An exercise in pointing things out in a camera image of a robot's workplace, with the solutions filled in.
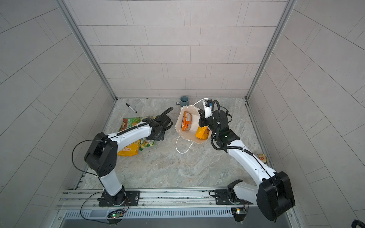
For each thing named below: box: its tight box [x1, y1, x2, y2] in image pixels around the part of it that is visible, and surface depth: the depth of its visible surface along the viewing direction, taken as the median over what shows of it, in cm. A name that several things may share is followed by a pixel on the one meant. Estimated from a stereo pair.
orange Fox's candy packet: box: [181, 110, 193, 132], surface depth 90 cm
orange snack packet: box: [195, 125, 210, 140], surface depth 85 cm
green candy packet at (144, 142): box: [139, 137, 155, 151], surface depth 87 cm
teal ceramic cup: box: [179, 95, 190, 107], surface depth 111 cm
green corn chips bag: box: [118, 116, 142, 132], surface depth 101 cm
